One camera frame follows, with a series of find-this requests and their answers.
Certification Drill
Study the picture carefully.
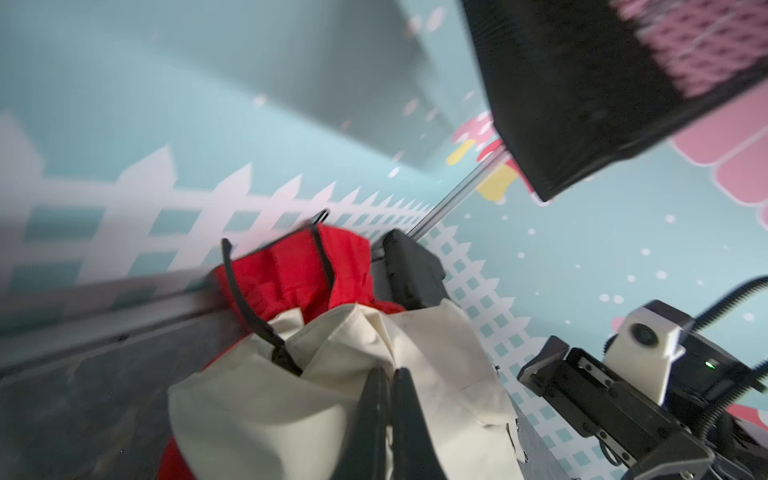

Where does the red jacket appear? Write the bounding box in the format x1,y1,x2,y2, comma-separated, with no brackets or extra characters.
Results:
157,223,409,480

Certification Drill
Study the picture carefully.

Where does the beige jacket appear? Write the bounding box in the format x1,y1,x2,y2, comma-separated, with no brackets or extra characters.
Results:
159,300,524,479

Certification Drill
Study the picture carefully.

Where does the black wire mesh basket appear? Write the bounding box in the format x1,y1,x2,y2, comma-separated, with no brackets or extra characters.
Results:
463,1,767,201

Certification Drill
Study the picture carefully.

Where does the aluminium frame post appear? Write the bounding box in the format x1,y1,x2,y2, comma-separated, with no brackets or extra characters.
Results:
408,147,509,240

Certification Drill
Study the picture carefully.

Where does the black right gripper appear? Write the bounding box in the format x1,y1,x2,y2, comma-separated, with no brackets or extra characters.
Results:
518,336,714,479

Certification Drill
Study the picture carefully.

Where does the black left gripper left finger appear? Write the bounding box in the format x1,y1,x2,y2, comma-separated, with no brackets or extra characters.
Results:
346,367,392,479

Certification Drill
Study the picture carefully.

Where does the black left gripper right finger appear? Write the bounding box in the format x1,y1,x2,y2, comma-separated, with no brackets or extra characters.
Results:
390,368,447,480

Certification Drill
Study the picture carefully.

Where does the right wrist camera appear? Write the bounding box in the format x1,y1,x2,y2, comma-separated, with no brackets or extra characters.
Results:
603,300,695,406

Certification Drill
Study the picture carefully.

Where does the black plastic tool case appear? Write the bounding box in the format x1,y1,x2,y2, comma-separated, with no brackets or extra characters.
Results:
372,229,449,310

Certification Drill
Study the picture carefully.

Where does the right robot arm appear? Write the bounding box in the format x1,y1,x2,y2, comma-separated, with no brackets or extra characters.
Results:
517,276,767,479

